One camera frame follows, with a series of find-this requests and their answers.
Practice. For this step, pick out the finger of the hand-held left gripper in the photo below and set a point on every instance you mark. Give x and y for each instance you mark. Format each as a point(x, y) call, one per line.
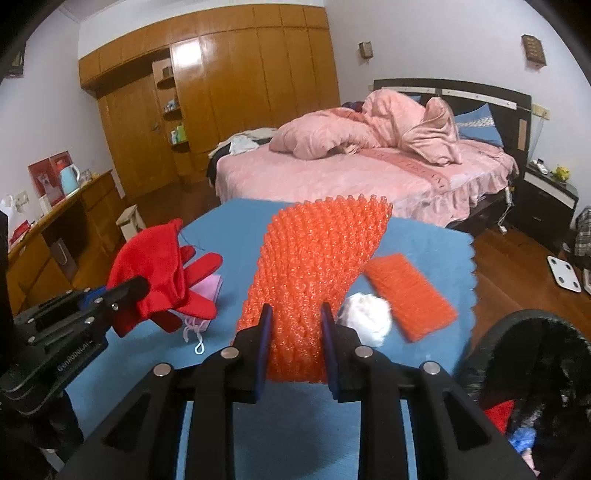
point(90, 297)
point(129, 290)

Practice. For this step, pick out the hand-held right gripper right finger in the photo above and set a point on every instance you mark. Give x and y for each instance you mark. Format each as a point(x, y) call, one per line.
point(330, 364)

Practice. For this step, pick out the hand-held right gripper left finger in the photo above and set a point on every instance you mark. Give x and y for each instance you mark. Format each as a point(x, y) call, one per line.
point(262, 360)

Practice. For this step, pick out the red glove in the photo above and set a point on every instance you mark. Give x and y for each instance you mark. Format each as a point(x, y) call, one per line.
point(152, 258)

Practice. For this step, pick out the large orange foam net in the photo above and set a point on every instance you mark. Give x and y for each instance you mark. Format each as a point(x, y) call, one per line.
point(314, 249)

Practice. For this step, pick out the red cloth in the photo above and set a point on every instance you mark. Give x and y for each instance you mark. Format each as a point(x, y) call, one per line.
point(501, 413)

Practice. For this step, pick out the trash bin with black bag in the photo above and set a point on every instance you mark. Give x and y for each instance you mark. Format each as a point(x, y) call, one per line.
point(554, 350)

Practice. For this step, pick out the grey paper bag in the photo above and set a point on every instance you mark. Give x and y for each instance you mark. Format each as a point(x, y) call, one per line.
point(64, 261)

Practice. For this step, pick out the white crumpled tissue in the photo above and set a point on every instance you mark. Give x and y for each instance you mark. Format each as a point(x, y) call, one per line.
point(369, 318)

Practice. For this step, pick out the wooden stool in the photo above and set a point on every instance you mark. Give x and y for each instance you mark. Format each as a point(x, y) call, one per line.
point(129, 221)

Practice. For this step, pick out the blue tablecloth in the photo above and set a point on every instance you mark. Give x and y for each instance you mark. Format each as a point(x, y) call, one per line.
point(295, 438)

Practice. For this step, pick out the wooden desk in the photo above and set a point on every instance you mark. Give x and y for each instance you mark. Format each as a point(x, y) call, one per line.
point(92, 203)

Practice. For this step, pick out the small orange foam net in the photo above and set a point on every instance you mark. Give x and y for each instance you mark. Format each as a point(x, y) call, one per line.
point(406, 295)

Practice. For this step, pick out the white bag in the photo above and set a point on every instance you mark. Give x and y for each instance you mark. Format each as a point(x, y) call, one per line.
point(16, 205)

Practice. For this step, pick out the light blue kettle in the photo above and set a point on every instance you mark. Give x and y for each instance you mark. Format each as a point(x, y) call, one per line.
point(69, 181)

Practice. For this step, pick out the red box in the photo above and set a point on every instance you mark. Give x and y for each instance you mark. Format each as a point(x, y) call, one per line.
point(44, 177)

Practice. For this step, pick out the dark cloth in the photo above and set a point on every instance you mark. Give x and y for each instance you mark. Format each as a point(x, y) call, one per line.
point(217, 164)

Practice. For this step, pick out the bed with pink sheet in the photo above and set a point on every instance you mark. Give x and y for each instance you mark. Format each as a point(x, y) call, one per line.
point(346, 184)

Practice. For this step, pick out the white clothes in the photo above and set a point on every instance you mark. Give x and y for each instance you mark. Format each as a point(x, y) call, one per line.
point(244, 144)

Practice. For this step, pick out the wooden wardrobe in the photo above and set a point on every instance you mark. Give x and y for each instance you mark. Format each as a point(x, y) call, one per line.
point(240, 92)

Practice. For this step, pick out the white bathroom scale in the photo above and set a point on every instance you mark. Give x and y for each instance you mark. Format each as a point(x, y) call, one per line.
point(564, 273)

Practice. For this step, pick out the pink duvet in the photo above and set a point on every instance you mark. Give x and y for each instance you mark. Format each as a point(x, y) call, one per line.
point(388, 120)

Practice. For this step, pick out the dark nightstand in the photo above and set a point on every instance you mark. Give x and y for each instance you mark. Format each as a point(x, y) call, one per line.
point(540, 217)

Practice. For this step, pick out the purple cloth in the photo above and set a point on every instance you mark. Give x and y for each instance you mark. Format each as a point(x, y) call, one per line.
point(356, 106)

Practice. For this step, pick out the brown topped scale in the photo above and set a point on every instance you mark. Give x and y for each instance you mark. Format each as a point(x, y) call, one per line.
point(587, 280)

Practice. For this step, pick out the large blue pillow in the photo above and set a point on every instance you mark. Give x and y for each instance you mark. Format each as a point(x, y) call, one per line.
point(480, 124)

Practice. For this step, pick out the white phone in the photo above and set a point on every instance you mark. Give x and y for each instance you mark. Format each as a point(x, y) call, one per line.
point(539, 166)

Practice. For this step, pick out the yellow plush toy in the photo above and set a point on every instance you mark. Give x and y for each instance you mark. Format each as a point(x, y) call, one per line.
point(560, 173)

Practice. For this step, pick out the small wall lamp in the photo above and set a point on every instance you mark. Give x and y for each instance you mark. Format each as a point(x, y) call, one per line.
point(365, 49)

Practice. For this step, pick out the wall socket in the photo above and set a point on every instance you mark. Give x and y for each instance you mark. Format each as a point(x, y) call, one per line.
point(541, 110)

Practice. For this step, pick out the large wall lamp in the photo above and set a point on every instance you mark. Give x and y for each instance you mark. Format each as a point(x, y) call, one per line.
point(534, 50)

